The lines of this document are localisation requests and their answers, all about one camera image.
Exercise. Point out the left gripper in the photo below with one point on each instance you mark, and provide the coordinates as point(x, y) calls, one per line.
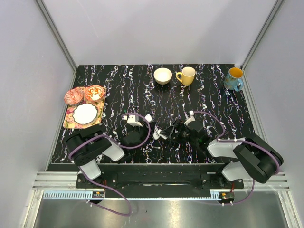
point(144, 128)

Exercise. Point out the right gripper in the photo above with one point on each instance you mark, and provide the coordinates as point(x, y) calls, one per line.
point(177, 124)

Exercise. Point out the white remote control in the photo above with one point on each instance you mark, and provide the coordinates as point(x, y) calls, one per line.
point(157, 133)

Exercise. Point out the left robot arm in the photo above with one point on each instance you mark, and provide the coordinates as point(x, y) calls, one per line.
point(84, 146)

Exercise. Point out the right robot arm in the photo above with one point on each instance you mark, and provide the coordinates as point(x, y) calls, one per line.
point(256, 159)

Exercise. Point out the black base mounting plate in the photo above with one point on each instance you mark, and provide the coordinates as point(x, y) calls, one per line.
point(166, 180)

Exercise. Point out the cream ceramic bowl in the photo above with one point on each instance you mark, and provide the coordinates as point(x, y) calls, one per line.
point(162, 76)

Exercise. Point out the white scalloped plate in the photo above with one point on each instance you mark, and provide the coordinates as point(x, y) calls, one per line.
point(85, 114)

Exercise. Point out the yellow mug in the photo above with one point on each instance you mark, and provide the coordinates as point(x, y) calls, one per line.
point(186, 76)

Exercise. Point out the orange floral small bowl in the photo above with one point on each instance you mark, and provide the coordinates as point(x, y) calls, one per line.
point(94, 93)

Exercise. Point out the floral rectangular tray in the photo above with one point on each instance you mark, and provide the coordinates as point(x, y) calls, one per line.
point(69, 122)

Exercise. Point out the blue butterfly mug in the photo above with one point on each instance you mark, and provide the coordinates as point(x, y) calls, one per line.
point(234, 79)

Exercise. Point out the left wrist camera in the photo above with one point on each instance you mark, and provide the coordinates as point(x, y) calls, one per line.
point(134, 120)

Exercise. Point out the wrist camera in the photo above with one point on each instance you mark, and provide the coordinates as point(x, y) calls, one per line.
point(134, 120)
point(189, 118)

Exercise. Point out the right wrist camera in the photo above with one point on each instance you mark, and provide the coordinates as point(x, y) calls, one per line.
point(189, 118)

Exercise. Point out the aluminium rail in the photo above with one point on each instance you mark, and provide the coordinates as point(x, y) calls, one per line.
point(48, 180)

